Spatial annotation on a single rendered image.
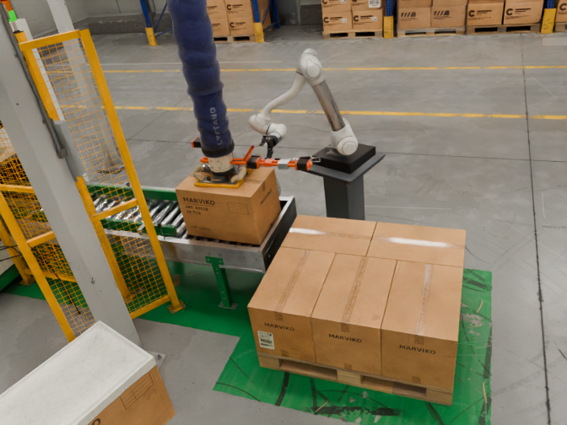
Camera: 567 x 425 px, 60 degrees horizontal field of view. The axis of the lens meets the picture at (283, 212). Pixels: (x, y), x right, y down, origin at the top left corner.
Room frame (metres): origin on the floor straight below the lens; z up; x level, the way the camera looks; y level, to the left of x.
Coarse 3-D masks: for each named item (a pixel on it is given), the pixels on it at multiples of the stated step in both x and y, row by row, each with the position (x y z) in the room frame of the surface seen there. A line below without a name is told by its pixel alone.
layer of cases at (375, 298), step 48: (288, 240) 2.77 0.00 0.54; (336, 240) 2.69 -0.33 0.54; (384, 240) 2.61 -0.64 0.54; (432, 240) 2.53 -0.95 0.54; (288, 288) 2.28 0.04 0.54; (336, 288) 2.21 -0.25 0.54; (384, 288) 2.15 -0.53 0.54; (432, 288) 2.09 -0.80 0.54; (288, 336) 2.08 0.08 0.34; (336, 336) 1.95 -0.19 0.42; (384, 336) 1.84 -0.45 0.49; (432, 336) 1.74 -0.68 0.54; (432, 384) 1.73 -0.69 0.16
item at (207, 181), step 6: (198, 180) 3.04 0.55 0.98; (204, 180) 3.02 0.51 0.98; (210, 180) 3.01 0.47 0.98; (222, 180) 2.99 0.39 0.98; (228, 180) 2.96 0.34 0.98; (240, 180) 2.96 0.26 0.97; (216, 186) 2.95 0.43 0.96; (222, 186) 2.93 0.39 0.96; (228, 186) 2.92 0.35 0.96; (234, 186) 2.90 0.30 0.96
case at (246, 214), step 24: (264, 168) 3.13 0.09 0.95; (192, 192) 2.96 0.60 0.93; (216, 192) 2.89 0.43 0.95; (240, 192) 2.84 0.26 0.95; (264, 192) 2.93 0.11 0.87; (192, 216) 2.99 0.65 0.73; (216, 216) 2.89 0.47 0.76; (240, 216) 2.80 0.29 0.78; (264, 216) 2.87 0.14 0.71; (240, 240) 2.82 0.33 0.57
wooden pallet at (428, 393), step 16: (272, 368) 2.14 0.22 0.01; (288, 368) 2.11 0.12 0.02; (304, 368) 2.09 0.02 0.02; (320, 368) 2.07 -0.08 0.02; (336, 368) 1.96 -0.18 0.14; (352, 384) 1.92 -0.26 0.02; (368, 384) 1.90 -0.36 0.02; (384, 384) 1.88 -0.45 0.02; (400, 384) 1.87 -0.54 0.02; (416, 384) 1.76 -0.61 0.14; (432, 400) 1.73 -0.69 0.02; (448, 400) 1.69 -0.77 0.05
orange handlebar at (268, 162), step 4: (200, 160) 3.12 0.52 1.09; (204, 160) 3.11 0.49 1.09; (260, 160) 2.98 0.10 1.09; (264, 160) 2.97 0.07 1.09; (268, 160) 2.95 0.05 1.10; (272, 160) 2.94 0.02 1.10; (276, 160) 2.94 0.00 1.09; (260, 164) 2.94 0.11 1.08; (264, 164) 2.93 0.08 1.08; (268, 164) 2.92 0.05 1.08; (272, 164) 2.91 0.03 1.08; (276, 164) 2.90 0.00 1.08; (288, 164) 2.86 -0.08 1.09; (292, 164) 2.85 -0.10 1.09; (308, 164) 2.82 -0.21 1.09
